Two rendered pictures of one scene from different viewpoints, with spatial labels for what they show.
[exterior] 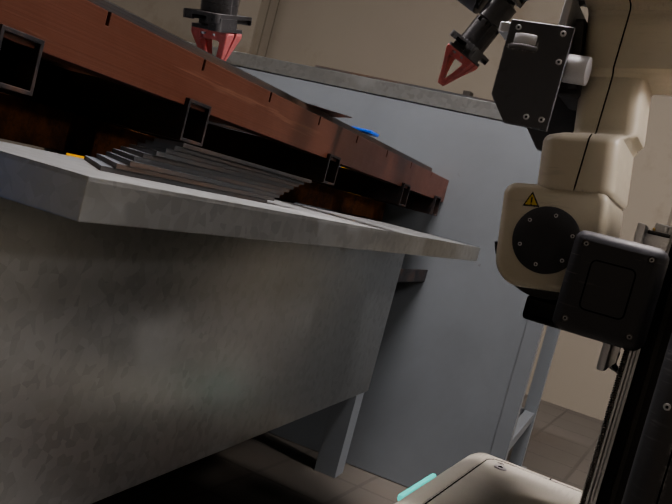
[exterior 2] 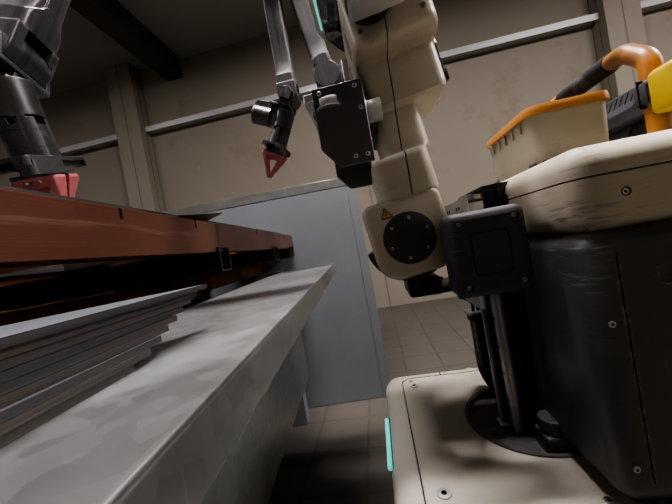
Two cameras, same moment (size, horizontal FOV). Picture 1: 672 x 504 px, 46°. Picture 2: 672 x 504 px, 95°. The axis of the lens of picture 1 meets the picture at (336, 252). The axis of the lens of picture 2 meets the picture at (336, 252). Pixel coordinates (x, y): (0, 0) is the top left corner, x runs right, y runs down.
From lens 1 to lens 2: 69 cm
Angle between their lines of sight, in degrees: 18
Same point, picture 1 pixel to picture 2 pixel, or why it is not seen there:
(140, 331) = not seen: outside the picture
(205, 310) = not seen: outside the picture
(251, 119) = (102, 245)
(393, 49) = (227, 193)
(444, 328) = (325, 311)
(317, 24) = (186, 196)
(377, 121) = (238, 221)
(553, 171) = (391, 187)
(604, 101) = (397, 128)
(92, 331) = not seen: outside the picture
